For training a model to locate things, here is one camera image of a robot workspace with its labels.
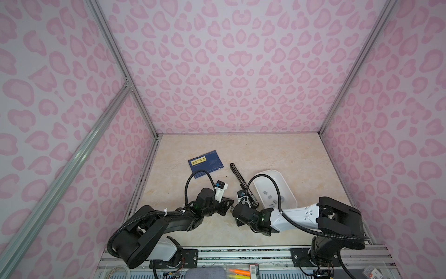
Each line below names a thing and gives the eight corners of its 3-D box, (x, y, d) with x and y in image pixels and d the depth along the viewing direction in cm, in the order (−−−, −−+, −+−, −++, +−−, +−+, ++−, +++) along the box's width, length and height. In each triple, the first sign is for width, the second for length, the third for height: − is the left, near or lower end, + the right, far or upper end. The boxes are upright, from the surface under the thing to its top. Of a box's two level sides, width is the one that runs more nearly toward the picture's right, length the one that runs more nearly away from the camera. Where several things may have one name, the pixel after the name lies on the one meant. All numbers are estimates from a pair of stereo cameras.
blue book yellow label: (194, 179, 101) (193, 177, 99) (187, 162, 109) (187, 160, 107) (223, 167, 106) (223, 165, 104) (215, 152, 113) (215, 150, 112)
